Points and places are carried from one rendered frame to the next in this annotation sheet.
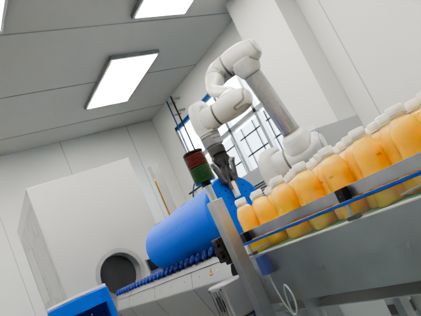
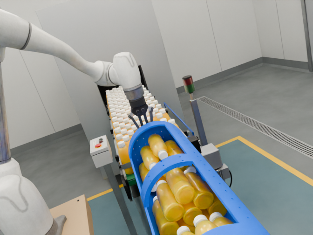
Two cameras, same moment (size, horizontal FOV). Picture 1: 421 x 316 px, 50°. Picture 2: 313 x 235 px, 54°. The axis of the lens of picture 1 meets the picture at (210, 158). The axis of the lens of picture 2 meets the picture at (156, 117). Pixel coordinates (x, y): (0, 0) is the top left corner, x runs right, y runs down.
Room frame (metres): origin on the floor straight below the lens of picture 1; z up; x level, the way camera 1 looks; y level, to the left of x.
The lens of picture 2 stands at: (3.17, 0.59, 1.72)
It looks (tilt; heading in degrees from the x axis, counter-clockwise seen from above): 19 degrees down; 205
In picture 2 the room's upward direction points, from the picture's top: 17 degrees counter-clockwise
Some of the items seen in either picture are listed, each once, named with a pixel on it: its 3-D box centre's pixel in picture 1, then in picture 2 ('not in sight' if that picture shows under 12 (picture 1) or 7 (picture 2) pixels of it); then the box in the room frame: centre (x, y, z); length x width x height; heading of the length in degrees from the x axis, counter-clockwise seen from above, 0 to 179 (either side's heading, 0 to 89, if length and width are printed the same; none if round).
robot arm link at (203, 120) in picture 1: (204, 117); (124, 69); (1.94, -0.05, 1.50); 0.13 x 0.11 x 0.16; 66
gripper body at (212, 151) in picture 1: (219, 156); (138, 106); (1.94, -0.04, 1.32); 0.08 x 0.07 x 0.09; 121
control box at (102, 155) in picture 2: not in sight; (101, 150); (1.82, -0.42, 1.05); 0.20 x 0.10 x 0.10; 31
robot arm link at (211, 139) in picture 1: (212, 141); (133, 91); (1.94, -0.04, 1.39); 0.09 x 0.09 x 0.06
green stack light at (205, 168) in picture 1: (202, 174); (189, 87); (1.34, 0.04, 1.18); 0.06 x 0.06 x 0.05
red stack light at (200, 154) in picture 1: (196, 160); (187, 80); (1.34, 0.04, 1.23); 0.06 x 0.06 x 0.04
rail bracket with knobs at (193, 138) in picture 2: (228, 248); (192, 147); (1.71, 0.08, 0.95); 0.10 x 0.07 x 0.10; 121
